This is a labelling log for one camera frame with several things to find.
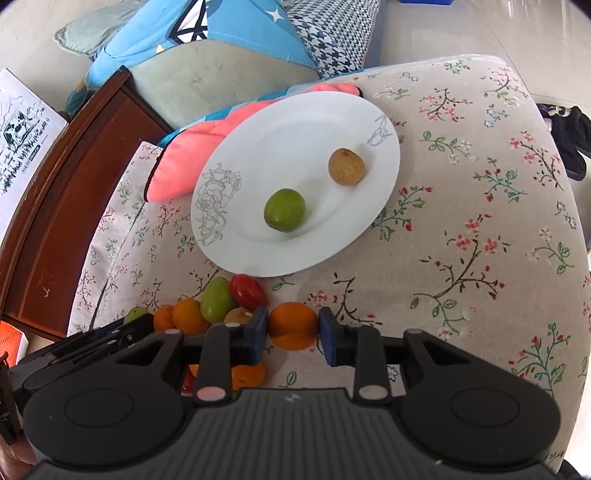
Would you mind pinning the small red fruit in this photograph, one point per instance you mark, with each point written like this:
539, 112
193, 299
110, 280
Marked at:
188, 384

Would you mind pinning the brown longan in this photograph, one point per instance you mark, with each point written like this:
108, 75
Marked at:
347, 167

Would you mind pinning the pink plush cushion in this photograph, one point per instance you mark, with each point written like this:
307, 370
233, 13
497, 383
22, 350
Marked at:
198, 152

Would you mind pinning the yellow-green fruit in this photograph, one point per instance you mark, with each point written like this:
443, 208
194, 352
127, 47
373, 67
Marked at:
238, 316

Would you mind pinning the red cherry tomato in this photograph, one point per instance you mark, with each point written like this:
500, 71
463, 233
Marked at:
248, 290

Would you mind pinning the white book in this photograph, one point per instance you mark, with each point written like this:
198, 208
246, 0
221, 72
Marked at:
21, 138

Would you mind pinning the round green fruit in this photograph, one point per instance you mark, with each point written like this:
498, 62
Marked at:
284, 214

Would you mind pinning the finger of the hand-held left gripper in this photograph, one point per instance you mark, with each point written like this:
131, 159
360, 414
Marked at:
131, 330

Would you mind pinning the blue printed cloth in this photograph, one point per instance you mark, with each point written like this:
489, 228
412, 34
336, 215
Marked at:
203, 37

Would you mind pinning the black sandal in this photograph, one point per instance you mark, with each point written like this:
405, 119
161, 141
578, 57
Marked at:
570, 138

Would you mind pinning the orange box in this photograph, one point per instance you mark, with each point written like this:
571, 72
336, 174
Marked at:
11, 341

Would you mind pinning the brown wooden furniture frame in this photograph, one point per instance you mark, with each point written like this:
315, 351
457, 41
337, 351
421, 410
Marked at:
69, 203

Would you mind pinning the houndstooth cushion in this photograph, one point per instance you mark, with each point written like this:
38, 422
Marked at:
332, 41

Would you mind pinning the white plate with line drawings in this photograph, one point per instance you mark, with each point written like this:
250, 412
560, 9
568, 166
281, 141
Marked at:
295, 184

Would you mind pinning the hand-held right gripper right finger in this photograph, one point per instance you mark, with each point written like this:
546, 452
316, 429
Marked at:
328, 341

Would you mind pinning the small green fruit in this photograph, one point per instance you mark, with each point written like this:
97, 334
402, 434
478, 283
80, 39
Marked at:
135, 314

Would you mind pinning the blue plastic bin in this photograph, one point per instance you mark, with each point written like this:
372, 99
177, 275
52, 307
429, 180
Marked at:
425, 2

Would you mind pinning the floral sofa cover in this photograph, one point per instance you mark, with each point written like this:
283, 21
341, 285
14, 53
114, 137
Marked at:
461, 230

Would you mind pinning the grey-green cushion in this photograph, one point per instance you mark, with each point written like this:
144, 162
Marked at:
207, 78

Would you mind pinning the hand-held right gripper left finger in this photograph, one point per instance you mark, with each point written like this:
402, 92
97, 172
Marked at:
257, 339

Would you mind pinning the oval green fruit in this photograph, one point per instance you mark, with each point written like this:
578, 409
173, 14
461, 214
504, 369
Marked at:
216, 300

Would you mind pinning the small orange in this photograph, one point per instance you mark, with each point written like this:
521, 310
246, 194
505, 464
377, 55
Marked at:
248, 376
189, 316
293, 325
161, 316

